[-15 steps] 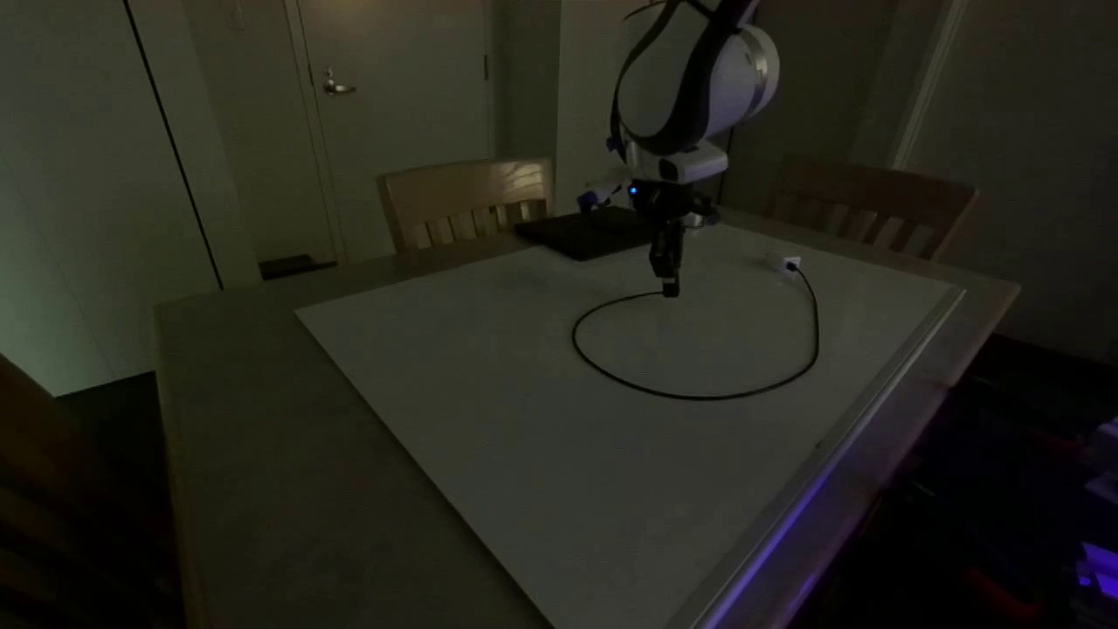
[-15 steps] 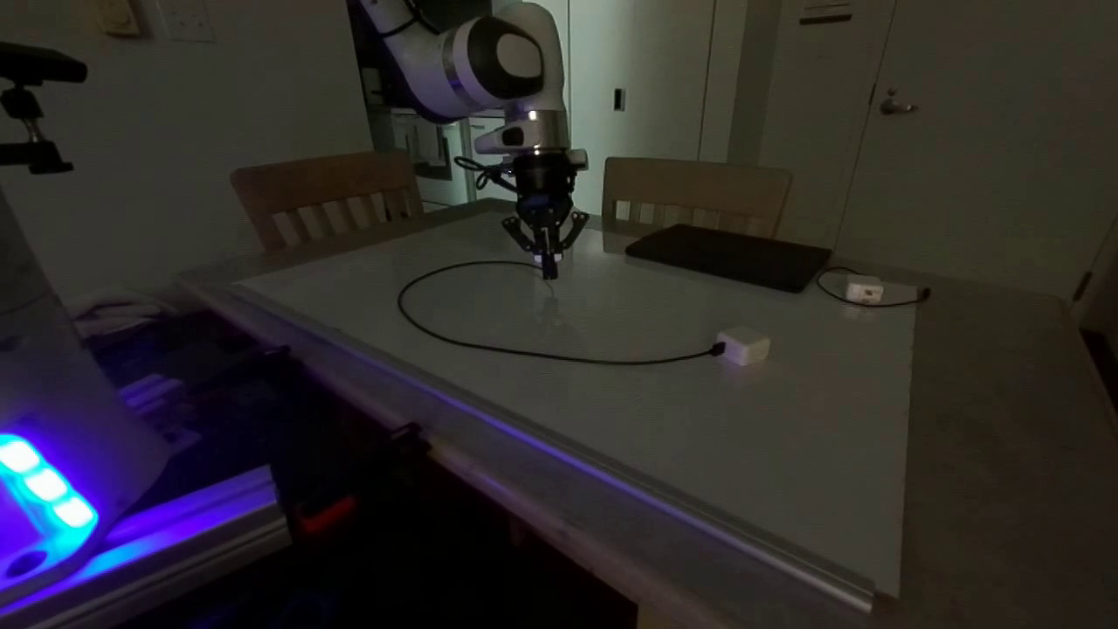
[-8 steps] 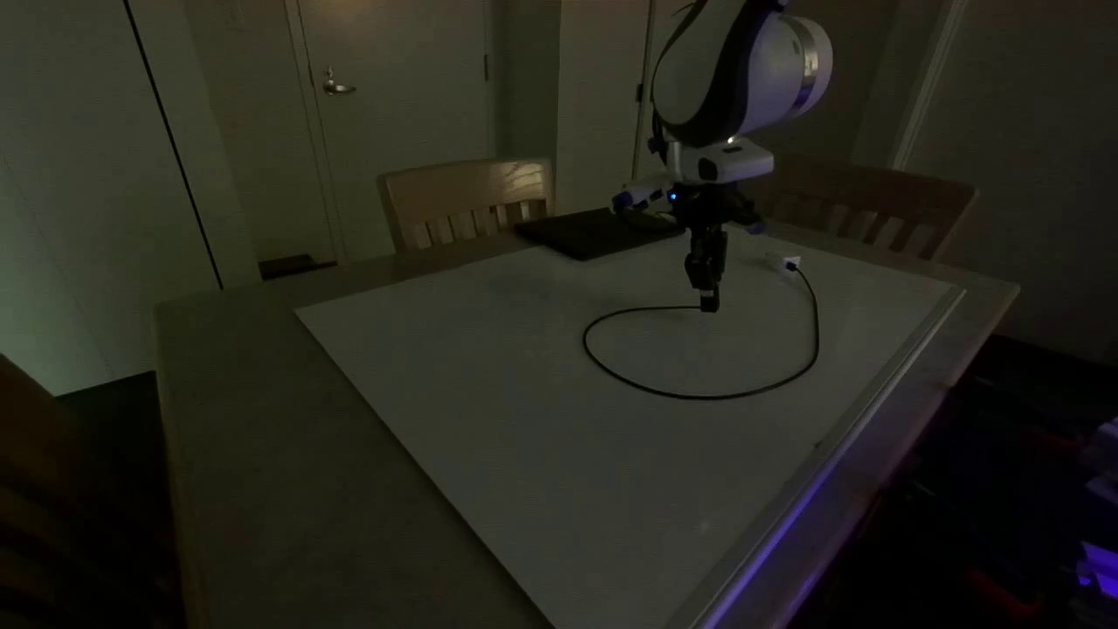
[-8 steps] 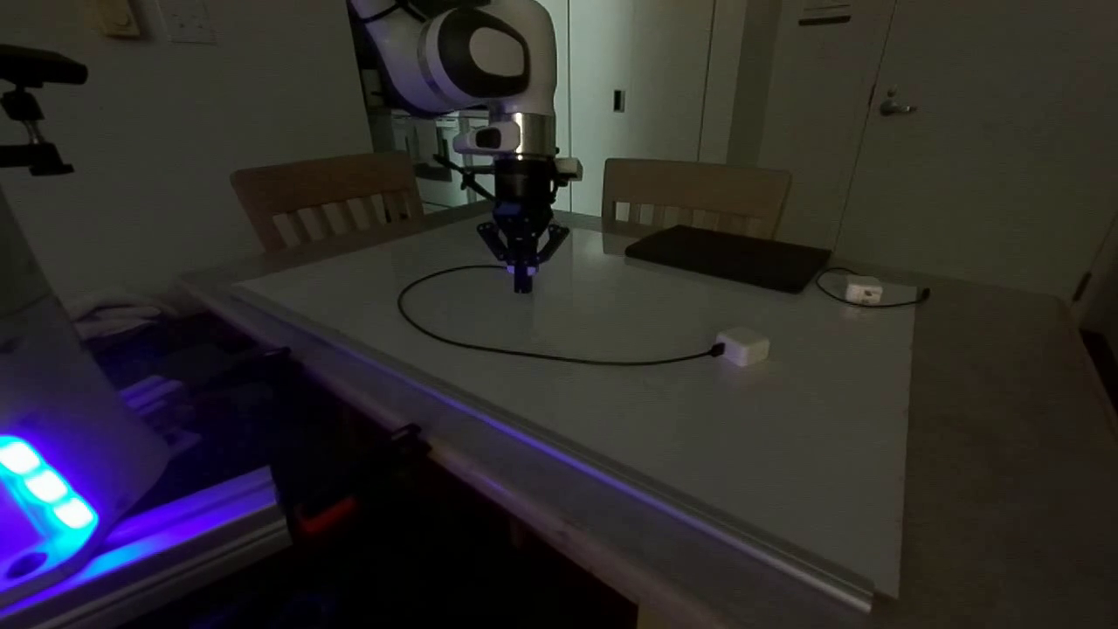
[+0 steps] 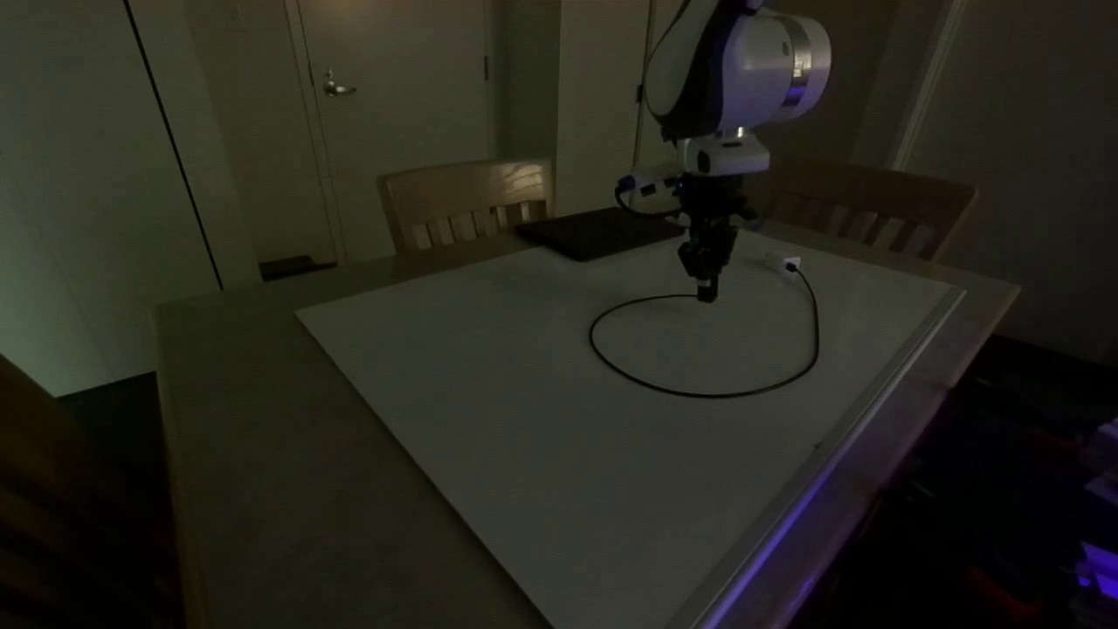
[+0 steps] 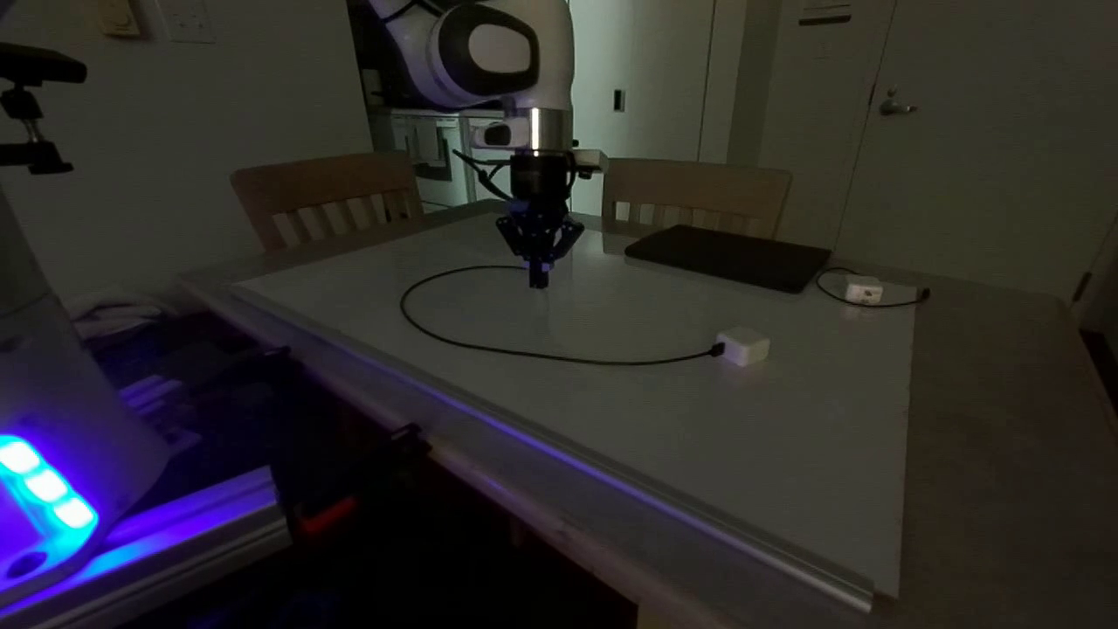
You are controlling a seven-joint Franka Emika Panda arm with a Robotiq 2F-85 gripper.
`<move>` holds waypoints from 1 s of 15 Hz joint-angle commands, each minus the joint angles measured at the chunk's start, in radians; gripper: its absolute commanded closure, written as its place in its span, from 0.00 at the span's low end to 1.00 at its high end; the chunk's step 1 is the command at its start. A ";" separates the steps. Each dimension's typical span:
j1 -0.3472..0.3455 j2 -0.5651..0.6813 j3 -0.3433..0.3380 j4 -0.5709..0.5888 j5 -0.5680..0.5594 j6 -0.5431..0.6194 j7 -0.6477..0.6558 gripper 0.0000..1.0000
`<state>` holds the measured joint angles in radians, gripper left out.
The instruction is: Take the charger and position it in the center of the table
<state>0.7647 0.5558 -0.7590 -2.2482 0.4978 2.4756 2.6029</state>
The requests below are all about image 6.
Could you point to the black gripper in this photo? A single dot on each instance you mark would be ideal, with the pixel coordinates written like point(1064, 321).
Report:
point(540, 185)

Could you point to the white charger brick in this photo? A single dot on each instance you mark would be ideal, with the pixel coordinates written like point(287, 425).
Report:
point(745, 347)

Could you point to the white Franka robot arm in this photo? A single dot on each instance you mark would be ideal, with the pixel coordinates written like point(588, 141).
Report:
point(545, 71)

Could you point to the white robot base blue lights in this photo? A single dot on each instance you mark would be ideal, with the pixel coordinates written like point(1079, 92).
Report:
point(57, 385)

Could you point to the white kitchen cabinet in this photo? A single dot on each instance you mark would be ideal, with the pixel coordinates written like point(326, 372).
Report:
point(464, 185)

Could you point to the light wooden slat-back chair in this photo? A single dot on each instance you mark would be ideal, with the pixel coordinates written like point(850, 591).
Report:
point(326, 181)
point(701, 194)

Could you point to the black closed laptop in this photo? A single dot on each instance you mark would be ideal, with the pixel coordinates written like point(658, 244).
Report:
point(733, 258)

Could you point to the white table mat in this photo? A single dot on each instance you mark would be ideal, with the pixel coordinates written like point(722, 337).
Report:
point(701, 443)

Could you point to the small white device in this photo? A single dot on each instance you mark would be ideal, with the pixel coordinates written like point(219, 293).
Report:
point(864, 293)

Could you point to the small door sign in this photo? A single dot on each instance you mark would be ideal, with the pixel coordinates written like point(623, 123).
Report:
point(825, 12)

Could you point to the white room door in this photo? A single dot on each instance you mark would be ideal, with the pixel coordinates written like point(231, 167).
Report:
point(989, 152)

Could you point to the white wall light switch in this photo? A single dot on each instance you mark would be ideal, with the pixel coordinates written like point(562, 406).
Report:
point(185, 19)

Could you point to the aluminium mounting rail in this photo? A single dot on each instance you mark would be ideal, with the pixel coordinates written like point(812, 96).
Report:
point(195, 526)

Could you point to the small yellowish wall plate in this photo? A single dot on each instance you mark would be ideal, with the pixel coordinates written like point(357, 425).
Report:
point(121, 14)

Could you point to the black camera on mount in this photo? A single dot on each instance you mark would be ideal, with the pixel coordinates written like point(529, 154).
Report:
point(37, 65)

